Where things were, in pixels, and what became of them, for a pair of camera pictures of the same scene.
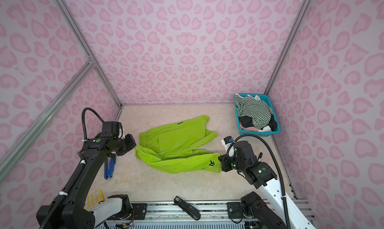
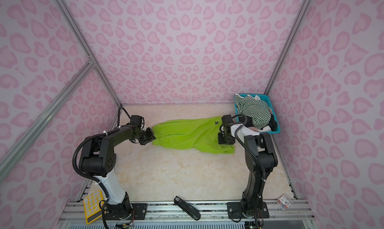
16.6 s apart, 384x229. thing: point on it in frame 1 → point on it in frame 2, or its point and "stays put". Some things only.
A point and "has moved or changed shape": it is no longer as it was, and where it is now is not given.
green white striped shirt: [257, 109] stays put
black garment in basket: [247, 121] stays put
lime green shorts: [174, 147] has moved or changed shape
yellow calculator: [93, 199] stays put
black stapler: [195, 214] stays put
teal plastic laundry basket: [266, 134] stays put
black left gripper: [133, 144] → [152, 138]
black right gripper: [223, 159] → [228, 142]
